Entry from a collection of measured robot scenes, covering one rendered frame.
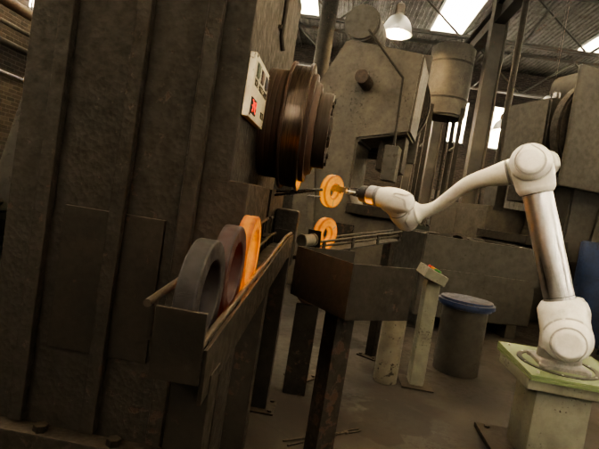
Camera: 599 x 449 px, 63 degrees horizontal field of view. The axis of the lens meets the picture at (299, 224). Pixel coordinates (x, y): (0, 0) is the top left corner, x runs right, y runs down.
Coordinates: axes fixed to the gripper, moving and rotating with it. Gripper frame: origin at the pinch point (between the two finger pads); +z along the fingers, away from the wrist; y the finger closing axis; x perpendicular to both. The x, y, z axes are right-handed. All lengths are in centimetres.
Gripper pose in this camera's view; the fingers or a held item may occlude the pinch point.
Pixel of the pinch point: (332, 187)
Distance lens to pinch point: 233.2
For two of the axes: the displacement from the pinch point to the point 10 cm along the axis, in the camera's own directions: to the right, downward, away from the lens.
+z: -7.6, -2.1, 6.2
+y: 6.2, 0.5, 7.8
